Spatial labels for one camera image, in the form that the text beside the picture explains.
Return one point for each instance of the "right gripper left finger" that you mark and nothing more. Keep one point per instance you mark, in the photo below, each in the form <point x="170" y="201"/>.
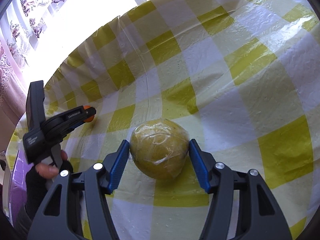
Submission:
<point x="59" y="215"/>

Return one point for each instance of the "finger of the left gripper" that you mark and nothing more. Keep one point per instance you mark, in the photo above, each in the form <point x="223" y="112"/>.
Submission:
<point x="64" y="123"/>

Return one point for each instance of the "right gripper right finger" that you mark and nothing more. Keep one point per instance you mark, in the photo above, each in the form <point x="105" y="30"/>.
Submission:
<point x="259" y="215"/>

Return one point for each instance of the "small tangerine back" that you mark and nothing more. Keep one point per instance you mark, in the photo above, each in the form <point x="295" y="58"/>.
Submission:
<point x="90" y="113"/>

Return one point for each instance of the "left hand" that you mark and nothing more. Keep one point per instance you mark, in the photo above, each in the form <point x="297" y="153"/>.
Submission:
<point x="36" y="180"/>

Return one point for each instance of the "pink patterned drape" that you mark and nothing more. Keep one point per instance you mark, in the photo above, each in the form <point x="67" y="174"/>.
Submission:
<point x="13" y="99"/>

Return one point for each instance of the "purple cardboard box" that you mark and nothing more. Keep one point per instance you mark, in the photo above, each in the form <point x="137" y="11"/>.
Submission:
<point x="17" y="195"/>

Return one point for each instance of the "lace window curtain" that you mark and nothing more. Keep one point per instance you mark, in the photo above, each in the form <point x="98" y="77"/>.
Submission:
<point x="30" y="17"/>

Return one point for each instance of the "yellow checkered tablecloth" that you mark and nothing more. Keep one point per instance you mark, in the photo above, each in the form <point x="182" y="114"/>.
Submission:
<point x="241" y="76"/>

